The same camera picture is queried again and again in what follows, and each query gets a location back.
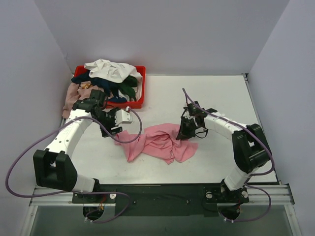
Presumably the pink t shirt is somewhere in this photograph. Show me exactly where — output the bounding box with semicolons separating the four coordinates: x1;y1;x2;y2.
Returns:
115;123;198;165

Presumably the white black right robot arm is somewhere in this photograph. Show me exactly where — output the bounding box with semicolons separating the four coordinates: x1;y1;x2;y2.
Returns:
176;101;271;201

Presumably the red plastic bin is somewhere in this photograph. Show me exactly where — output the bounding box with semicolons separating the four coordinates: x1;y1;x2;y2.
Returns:
74;65;146;109

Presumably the white t shirt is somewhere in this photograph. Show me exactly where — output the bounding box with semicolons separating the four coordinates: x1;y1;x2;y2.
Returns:
84;59;143;83

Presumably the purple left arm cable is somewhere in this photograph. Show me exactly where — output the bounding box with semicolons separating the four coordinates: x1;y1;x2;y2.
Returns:
4;108;144;224

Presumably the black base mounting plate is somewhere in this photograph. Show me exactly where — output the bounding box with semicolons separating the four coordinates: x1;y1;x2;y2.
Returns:
72;183;249;217

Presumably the dark green t shirt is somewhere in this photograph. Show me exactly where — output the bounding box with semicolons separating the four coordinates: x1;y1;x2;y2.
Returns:
118;75;138;101

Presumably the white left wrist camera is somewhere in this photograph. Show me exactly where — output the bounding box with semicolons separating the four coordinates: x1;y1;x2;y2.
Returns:
115;107;133;126

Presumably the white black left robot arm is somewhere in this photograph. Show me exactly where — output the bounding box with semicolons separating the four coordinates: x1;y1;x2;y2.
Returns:
33;89;131;203

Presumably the navy blue t shirt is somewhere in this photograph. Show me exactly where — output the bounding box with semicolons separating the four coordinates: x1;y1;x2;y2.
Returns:
71;71;128;103

